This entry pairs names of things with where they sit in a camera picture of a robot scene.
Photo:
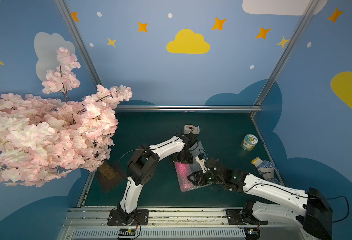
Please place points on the pink plastic wine glass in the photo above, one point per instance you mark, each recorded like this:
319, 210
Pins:
183, 171

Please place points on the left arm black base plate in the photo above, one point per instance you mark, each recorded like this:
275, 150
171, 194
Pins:
120, 218

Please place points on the pink cherry blossom tree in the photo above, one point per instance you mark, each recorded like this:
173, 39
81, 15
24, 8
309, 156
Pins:
45, 139

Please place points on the aluminium frame post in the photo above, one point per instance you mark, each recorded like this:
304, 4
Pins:
71, 25
288, 50

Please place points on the right aluminium frame post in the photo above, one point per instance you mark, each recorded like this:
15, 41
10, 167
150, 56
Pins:
288, 50

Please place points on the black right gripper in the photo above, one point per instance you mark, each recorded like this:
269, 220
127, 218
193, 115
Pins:
201, 177

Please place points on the white tape dispenser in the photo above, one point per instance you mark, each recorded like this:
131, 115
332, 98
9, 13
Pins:
191, 129

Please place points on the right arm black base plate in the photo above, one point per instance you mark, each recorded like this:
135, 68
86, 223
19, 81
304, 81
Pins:
243, 217

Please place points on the aluminium back frame bar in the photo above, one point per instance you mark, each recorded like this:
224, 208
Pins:
181, 109

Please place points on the brown tree base pot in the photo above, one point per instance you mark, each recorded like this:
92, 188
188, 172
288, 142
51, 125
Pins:
110, 175

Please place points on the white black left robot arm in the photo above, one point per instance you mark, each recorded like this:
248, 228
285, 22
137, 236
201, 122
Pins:
142, 165

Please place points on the aluminium front rail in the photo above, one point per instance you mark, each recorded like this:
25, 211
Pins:
173, 224

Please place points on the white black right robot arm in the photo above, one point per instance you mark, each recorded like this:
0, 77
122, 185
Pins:
309, 209

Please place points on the clear bubble wrap sheet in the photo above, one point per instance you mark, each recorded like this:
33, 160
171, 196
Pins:
195, 167

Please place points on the small green circuit board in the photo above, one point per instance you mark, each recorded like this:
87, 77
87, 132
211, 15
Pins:
126, 233

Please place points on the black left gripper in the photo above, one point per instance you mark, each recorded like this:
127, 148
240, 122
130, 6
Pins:
182, 158

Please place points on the left aluminium frame post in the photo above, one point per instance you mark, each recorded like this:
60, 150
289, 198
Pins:
71, 25

